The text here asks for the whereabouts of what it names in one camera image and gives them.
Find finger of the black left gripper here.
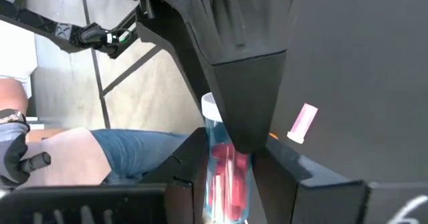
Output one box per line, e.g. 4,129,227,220
135,0,298,154

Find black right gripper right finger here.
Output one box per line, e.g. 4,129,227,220
252,135,371,224

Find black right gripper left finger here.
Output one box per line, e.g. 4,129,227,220
140,127,210,224

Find clear bottle red capsules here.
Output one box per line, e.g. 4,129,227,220
200,92,251,224

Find pink pill bottle white cap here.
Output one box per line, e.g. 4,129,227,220
286,102,319,144

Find person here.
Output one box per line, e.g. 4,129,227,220
0,76,190,189

